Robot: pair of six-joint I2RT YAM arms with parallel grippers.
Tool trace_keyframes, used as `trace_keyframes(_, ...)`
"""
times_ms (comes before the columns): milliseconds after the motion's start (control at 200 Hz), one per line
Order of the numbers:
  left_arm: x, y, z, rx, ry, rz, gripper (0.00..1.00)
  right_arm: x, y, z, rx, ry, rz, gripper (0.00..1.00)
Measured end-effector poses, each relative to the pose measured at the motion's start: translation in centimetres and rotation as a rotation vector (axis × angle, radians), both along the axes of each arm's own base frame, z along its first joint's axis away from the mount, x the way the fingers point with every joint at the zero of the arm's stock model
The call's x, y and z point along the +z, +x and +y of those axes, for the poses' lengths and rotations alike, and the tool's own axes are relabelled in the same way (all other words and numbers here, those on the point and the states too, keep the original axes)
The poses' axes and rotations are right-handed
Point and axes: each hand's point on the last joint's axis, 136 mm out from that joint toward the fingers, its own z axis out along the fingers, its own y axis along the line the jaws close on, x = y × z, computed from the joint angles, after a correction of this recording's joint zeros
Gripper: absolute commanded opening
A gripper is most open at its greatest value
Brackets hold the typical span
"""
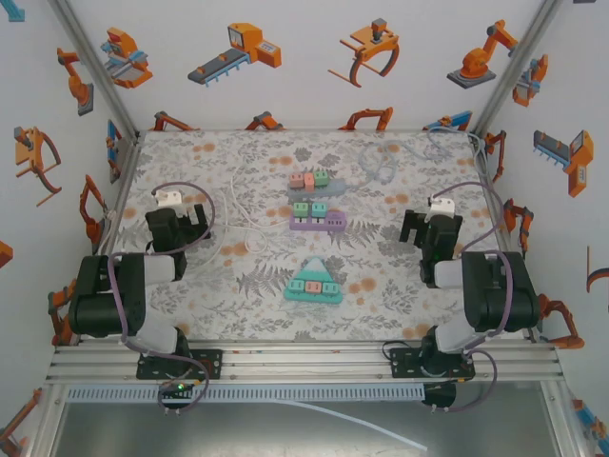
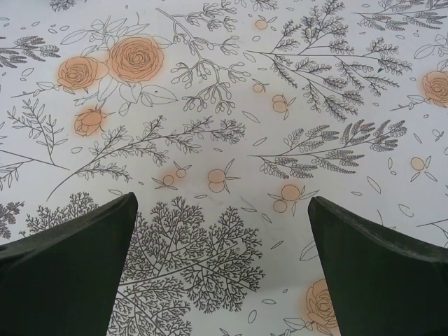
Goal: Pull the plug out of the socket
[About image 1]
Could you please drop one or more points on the teal dual USB plug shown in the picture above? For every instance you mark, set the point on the teal dual USB plug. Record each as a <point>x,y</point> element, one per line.
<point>296,286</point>
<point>318,210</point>
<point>329,288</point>

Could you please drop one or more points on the green dual USB plug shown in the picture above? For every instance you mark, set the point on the green dual USB plug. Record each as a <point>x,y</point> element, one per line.
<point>321,180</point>
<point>300,210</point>

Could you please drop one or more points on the pink dual USB plug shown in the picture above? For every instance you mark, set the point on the pink dual USB plug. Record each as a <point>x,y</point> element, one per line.
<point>313,287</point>
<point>297,182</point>

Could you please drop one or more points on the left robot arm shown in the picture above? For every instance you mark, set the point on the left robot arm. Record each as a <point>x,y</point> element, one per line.
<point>95,304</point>

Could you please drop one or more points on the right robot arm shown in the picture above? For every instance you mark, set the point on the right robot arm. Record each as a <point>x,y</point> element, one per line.
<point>499,295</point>

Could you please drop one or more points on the orange USB-C plug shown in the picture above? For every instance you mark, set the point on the orange USB-C plug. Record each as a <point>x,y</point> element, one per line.
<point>309,182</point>

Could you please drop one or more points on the purple power strip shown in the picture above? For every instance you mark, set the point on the purple power strip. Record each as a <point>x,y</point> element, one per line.
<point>333,223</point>

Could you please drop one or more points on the grey-blue power strip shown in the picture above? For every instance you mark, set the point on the grey-blue power strip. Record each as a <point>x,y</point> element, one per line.
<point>335,186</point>

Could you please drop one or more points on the teal triangular power strip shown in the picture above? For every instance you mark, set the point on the teal triangular power strip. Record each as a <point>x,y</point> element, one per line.
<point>313,269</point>

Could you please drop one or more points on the black controller board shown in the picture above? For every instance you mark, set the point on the black controller board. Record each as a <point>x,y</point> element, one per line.
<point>440,395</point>
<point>178,391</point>

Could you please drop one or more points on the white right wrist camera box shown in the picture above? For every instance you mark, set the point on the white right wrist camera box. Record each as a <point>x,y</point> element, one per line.
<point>440,204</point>

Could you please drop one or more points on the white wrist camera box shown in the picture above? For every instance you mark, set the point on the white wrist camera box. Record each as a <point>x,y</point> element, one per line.
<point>167,197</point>
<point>440,204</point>

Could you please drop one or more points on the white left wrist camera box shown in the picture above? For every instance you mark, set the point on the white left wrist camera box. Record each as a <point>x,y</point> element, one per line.
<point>167,197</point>

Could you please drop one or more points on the aluminium frame rail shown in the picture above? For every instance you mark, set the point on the aluminium frame rail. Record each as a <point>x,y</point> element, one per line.
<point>309,366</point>

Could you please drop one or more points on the aluminium frame post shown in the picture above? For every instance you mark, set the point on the aluminium frame post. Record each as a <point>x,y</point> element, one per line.
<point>516,66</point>
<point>90,62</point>

